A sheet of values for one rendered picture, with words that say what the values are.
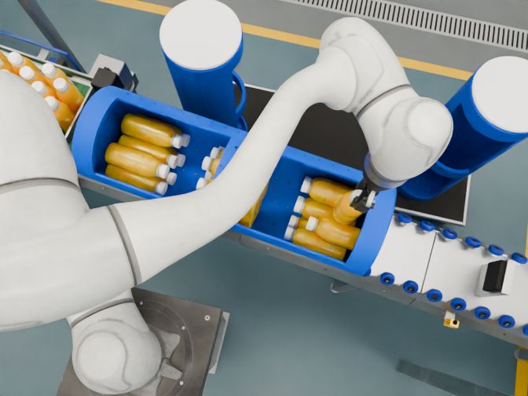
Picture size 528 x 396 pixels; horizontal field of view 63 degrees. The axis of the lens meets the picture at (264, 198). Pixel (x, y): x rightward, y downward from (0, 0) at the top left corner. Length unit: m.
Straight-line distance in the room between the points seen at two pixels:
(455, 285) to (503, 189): 1.33
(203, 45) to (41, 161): 1.08
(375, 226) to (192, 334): 0.57
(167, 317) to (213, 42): 0.89
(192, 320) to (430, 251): 0.79
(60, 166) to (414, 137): 0.47
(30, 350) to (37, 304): 2.08
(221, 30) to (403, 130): 1.02
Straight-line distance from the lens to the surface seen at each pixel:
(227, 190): 0.55
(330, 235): 1.21
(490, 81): 1.66
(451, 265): 1.52
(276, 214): 1.38
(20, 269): 0.49
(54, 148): 0.55
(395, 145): 0.68
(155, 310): 1.27
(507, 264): 1.42
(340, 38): 0.76
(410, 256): 1.47
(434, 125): 0.67
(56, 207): 0.50
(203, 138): 1.41
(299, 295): 2.32
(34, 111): 0.58
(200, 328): 1.24
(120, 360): 1.01
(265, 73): 2.69
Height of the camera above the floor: 2.30
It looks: 75 degrees down
